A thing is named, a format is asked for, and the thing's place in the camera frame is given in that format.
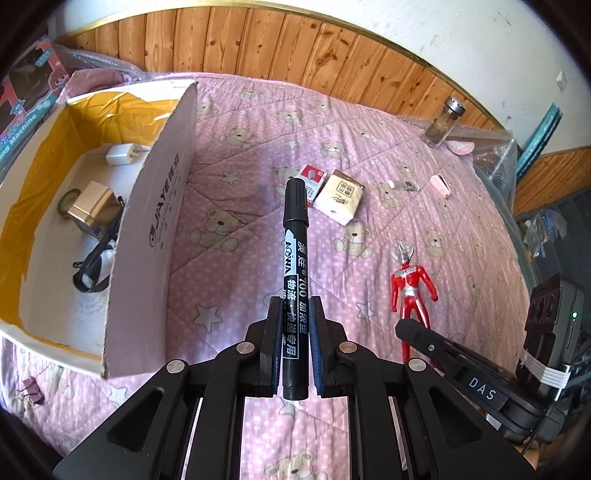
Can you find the pink small case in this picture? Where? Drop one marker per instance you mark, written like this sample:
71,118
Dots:
440,185

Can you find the white cardboard box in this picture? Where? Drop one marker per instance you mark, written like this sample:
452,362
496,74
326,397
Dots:
157,221

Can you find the pink round dish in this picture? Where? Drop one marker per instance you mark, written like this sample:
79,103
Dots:
461,146

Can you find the black eyeglasses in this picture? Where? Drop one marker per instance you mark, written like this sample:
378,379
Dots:
92,267

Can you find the cream tissue packet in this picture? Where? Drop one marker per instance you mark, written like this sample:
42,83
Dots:
340,196

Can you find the glass jar with metal lid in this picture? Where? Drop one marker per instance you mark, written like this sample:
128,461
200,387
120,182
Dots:
443,124

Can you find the pink bear print blanket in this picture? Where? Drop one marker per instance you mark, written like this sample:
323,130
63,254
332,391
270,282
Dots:
240,258

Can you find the pink binder clip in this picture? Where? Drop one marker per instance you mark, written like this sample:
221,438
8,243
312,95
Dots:
31,391

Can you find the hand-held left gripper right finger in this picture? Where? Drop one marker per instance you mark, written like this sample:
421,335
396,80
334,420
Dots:
316,346

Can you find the clear cartoon print lighter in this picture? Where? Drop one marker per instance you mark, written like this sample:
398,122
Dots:
405,185

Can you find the red toy figure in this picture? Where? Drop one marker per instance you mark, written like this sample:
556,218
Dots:
408,286

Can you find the teal strip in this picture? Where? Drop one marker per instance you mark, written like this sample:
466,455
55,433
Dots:
540,134

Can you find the white charger plug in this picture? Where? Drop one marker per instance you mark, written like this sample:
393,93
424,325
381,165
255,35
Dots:
121,154

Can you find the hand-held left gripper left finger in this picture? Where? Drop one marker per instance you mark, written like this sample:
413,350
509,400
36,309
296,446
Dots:
276,341

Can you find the teal and pink toy box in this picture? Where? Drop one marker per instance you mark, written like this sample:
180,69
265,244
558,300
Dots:
27,110

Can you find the green tape roll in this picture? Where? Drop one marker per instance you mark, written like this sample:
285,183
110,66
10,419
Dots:
67,201

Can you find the red and white small box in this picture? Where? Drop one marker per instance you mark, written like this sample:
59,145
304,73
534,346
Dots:
311,184

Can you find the gold square tin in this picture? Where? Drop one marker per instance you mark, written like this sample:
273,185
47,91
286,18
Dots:
92,203

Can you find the black marker pen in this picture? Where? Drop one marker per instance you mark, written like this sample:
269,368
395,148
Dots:
295,286

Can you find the dark cloth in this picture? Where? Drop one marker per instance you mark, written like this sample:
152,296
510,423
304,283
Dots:
23,447

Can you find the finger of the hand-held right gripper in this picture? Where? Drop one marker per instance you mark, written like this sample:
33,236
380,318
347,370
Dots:
425,339

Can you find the clear plastic bin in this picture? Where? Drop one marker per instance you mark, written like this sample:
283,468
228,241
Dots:
498,170

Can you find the white wall socket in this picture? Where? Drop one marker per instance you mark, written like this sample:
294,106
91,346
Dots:
561,81

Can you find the clear bubble wrap sheet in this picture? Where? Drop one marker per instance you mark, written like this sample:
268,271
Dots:
101,64

